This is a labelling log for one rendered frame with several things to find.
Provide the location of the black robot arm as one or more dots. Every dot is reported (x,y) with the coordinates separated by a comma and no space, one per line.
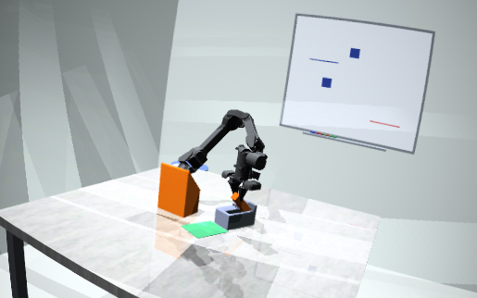
(233,120)

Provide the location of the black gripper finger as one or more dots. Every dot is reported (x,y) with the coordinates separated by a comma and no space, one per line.
(234,186)
(242,192)

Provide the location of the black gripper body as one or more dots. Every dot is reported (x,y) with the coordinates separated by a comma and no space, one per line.
(241,174)

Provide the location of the orange l-shaped part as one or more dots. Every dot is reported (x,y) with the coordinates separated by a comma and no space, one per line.
(243,206)

